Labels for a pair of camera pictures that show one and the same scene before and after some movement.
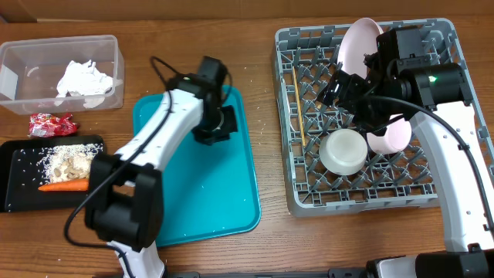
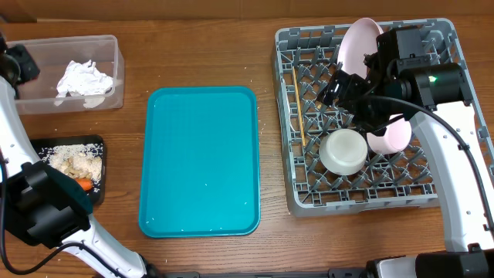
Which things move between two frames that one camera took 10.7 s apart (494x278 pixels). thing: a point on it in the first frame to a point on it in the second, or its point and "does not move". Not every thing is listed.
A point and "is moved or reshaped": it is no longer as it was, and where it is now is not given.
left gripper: [230, 123] to [29, 66]
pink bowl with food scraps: [397, 137] does not move
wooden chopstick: [301, 120] does not move
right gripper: [350, 86] does not move
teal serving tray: [211, 190] is moved or reshaped
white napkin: [85, 80] does not move
